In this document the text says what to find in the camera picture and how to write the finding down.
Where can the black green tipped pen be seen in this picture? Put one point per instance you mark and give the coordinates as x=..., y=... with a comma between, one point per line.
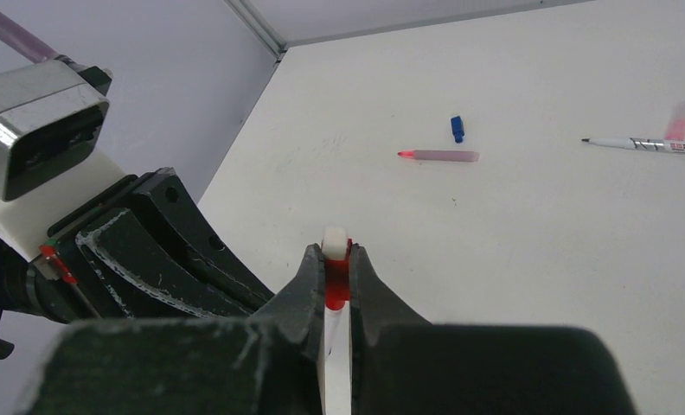
x=644, y=144

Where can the pink pen cap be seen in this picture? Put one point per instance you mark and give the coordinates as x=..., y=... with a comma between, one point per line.
x=675, y=130

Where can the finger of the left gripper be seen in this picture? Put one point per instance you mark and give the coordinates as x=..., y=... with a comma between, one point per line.
x=208, y=270
x=121, y=243

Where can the red pen cap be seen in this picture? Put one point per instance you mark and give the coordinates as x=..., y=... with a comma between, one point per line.
x=337, y=280

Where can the white pen red tip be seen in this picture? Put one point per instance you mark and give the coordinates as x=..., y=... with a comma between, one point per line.
x=335, y=243

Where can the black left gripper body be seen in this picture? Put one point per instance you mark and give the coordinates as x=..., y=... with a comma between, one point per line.
x=60, y=283

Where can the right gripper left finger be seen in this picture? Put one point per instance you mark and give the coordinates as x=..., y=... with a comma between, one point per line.
x=271, y=362

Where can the blue pen cap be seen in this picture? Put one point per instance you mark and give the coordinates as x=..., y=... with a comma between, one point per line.
x=457, y=129

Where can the pink pen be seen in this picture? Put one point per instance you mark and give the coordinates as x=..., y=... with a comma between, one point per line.
x=455, y=156

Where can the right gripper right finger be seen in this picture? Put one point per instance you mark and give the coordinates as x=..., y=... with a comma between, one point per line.
x=403, y=364

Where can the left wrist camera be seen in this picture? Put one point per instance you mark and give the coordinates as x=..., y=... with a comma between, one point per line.
x=50, y=120

